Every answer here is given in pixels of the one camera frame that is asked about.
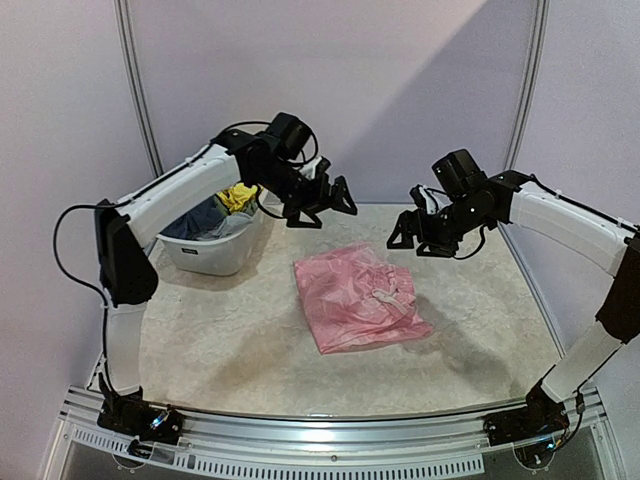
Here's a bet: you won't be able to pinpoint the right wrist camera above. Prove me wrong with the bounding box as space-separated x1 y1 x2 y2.
409 184 440 215

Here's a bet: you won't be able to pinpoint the right aluminium frame post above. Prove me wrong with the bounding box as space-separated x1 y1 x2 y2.
491 1 550 173

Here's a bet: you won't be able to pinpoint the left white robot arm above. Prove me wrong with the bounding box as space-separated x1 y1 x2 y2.
61 112 357 434

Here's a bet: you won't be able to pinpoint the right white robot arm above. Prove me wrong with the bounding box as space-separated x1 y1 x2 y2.
386 149 639 436

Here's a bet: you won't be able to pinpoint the yellow garment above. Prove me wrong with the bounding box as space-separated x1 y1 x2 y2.
216 182 259 213

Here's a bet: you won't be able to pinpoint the grey garment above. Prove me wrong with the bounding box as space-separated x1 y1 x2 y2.
196 212 253 241

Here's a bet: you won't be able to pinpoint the left aluminium frame post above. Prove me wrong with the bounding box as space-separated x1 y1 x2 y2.
114 0 164 178

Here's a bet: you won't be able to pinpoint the white plastic laundry basket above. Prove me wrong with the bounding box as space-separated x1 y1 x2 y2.
157 188 265 276

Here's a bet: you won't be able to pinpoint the aluminium frame post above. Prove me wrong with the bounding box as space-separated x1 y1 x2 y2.
491 1 550 173
114 0 164 178

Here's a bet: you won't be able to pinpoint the blue garment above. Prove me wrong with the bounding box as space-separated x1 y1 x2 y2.
160 199 226 240

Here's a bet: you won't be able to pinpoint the aluminium front rail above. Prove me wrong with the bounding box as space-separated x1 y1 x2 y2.
43 387 627 479

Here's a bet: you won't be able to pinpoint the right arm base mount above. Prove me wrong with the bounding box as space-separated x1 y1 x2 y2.
483 381 584 449

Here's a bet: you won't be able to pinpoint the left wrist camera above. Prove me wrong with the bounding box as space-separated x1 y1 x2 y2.
299 155 331 180

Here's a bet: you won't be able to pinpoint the pink patterned shorts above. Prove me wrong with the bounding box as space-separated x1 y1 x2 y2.
293 244 433 355

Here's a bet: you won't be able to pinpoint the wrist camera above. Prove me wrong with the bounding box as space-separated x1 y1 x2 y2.
409 184 440 215
299 155 331 180

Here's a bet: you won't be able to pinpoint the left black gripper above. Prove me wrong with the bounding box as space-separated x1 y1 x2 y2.
252 159 357 228

